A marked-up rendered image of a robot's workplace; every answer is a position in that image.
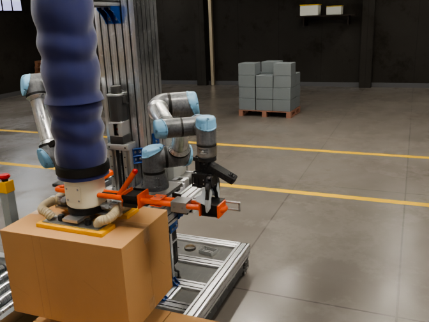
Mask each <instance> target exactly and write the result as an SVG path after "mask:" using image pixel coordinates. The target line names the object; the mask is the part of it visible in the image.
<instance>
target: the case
mask: <svg viewBox="0 0 429 322"><path fill-rule="evenodd" d="M44 218H46V217H44V216H43V215H41V214H39V213H38V210H36V211H34V212H32V213H30V214H28V215H26V216H25V217H23V218H21V219H19V220H18V221H16V222H14V223H12V224H10V225H8V226H6V227H5V228H3V229H1V230H0V233H1V239H2V244H3V250H4V257H5V261H6V267H7V271H8V278H9V282H10V288H11V295H12V299H13V306H14V309H15V311H17V312H22V313H26V314H30V315H34V316H39V317H43V318H48V319H53V320H56V321H62V322H144V320H145V319H146V318H147V317H148V315H150V313H151V312H152V311H153V309H154V308H155V307H156V306H157V305H158V304H159V302H160V301H161V300H162V299H163V297H164V296H165V295H166V294H167V293H168V292H169V290H170V289H171V288H172V268H171V259H170V242H169V225H168V215H167V210H163V209H157V208H146V207H141V208H140V209H139V211H138V212H137V213H136V214H134V215H133V216H131V217H130V218H129V219H123V218H117V219H115V220H114V221H113V222H111V224H115V229H113V230H112V231H111V232H109V233H108V234H106V235H105V236H104V237H102V238H100V237H95V236H88V235H84V234H77V233H69V232H65V231H58V230H53V229H46V228H42V227H37V226H36V223H37V222H39V221H41V220H43V219H44Z"/></svg>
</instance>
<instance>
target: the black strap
mask: <svg viewBox="0 0 429 322"><path fill-rule="evenodd" d="M109 169H110V162H109V159H108V158H107V160H106V162H105V163H104V164H101V165H98V166H96V167H90V168H87V169H67V168H63V167H59V166H58V165H56V164H55V171H56V175H57V176H58V177H60V178H65V179H83V178H91V177H94V176H98V175H101V174H103V173H105V172H107V171H108V170H109Z"/></svg>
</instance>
